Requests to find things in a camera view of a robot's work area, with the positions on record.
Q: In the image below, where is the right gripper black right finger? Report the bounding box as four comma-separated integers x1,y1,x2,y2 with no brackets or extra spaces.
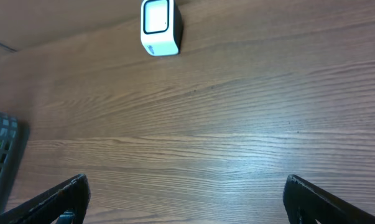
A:
283,175,375,224

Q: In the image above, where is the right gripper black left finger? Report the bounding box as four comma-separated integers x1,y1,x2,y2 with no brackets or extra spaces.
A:
0,174,91,224

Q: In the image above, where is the white barcode scanner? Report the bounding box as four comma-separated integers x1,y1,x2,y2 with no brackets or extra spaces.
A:
141,0,183,57

